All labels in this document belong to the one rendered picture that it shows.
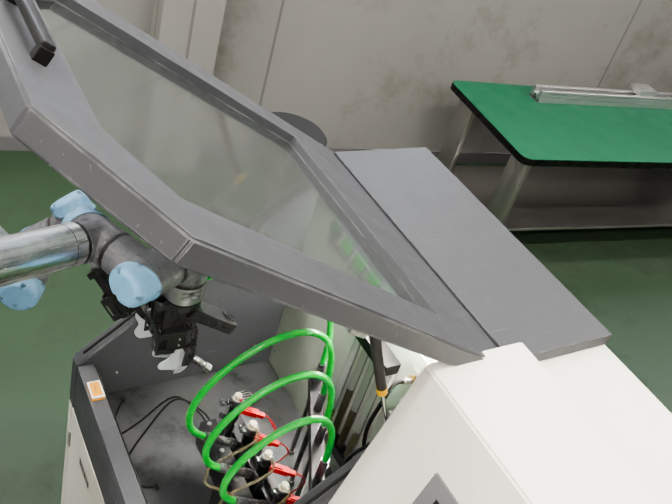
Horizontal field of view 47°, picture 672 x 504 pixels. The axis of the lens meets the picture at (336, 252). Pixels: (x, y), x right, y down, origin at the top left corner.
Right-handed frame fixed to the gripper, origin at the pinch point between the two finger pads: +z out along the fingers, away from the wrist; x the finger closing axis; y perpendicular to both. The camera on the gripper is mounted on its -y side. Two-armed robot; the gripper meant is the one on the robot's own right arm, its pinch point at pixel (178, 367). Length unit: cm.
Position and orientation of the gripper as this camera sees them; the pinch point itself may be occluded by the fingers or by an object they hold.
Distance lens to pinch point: 160.4
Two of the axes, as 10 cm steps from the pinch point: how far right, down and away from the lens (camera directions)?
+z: -2.5, 7.7, 5.8
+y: -8.5, 1.1, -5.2
